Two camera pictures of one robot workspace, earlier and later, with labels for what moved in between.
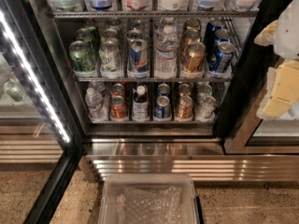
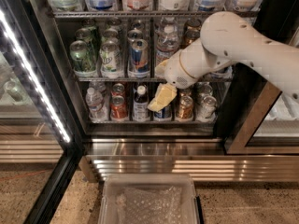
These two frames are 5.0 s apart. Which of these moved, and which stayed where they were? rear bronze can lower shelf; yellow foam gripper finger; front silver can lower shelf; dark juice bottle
Moved: yellow foam gripper finger
Stayed: dark juice bottle; front silver can lower shelf; rear bronze can lower shelf
